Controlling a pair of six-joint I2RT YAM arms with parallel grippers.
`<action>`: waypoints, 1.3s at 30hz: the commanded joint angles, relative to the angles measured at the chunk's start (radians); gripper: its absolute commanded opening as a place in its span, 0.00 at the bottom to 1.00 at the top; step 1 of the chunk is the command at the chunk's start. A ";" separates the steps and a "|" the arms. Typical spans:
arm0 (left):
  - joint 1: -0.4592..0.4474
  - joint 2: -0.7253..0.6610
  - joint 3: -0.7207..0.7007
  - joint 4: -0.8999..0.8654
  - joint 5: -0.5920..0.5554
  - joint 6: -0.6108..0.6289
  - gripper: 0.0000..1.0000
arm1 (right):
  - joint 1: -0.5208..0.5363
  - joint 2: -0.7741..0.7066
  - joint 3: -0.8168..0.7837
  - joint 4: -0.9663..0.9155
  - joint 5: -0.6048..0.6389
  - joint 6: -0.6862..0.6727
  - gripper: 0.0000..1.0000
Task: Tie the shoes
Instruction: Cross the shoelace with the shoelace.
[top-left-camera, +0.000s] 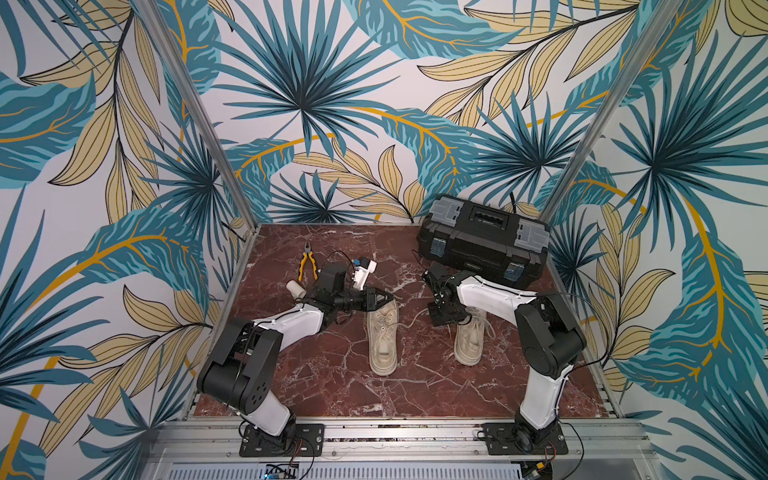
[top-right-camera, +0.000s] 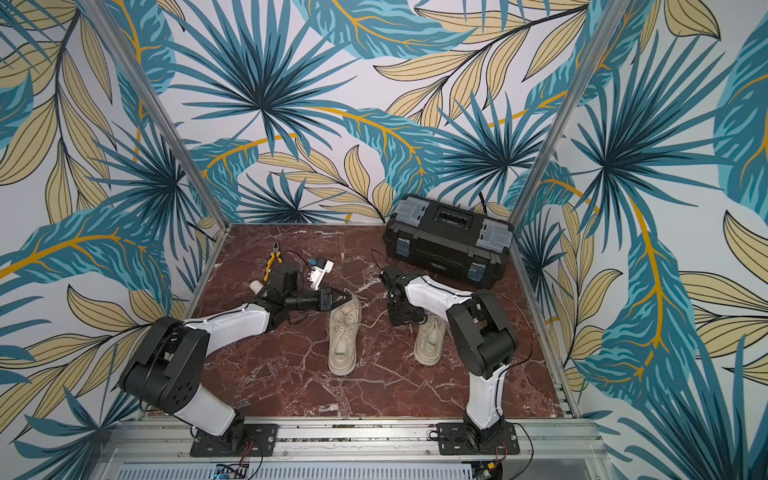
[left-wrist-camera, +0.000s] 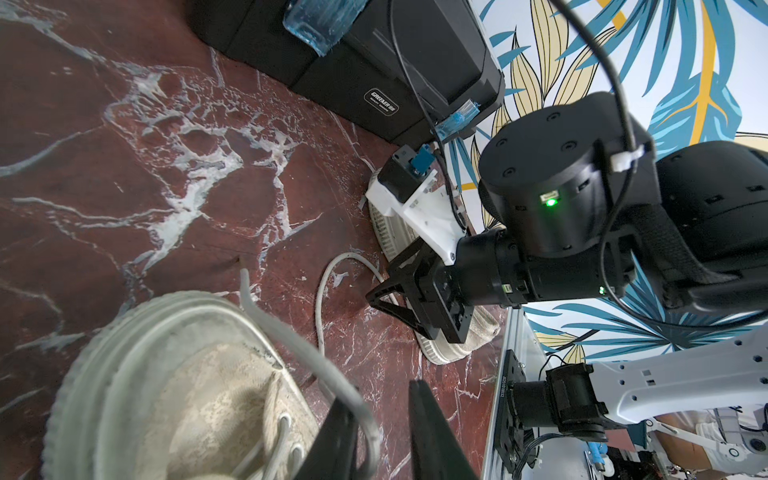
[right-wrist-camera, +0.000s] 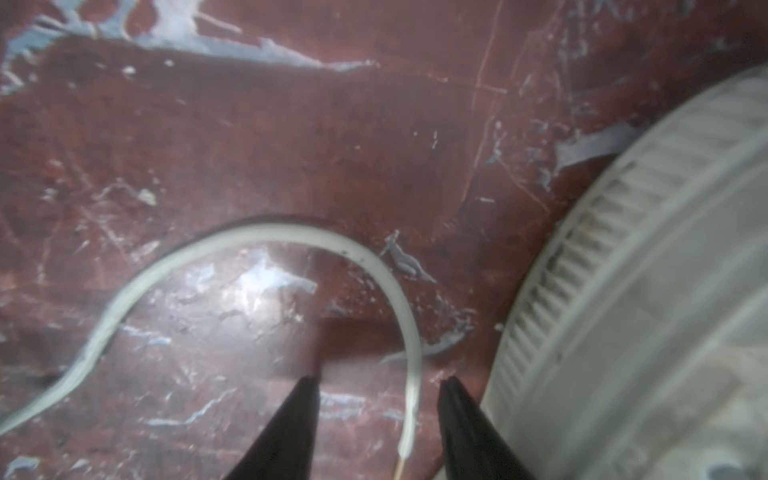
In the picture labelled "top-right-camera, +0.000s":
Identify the right aluminium corner post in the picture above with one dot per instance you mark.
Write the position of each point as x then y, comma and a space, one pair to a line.
560, 94

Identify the left aluminium corner post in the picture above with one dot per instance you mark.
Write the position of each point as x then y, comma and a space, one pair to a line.
110, 33

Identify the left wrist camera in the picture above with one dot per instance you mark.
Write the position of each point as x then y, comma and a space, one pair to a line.
319, 268

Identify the yellow handled pliers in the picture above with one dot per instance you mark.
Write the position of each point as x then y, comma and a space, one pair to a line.
275, 257

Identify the beige sneaker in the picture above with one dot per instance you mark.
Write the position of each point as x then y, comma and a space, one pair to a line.
343, 327
429, 341

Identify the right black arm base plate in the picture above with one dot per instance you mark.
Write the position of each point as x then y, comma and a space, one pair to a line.
462, 439

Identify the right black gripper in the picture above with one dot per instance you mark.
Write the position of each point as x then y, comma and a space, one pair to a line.
395, 287

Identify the small beige cylinder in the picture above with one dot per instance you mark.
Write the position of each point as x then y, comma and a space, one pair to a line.
256, 286

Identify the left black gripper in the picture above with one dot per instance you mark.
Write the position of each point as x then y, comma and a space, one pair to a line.
326, 300

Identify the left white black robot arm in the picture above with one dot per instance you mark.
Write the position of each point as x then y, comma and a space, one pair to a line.
165, 370

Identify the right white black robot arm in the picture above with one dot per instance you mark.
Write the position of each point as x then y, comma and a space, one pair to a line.
482, 334

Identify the black grey toolbox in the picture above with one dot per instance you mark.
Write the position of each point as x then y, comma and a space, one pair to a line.
461, 245

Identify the aluminium front rail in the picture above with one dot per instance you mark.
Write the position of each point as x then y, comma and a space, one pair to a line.
360, 448

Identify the aluminium corner post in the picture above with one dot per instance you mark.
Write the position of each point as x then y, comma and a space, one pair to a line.
560, 94
110, 33

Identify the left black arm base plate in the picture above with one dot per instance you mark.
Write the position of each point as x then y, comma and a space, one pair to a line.
241, 440

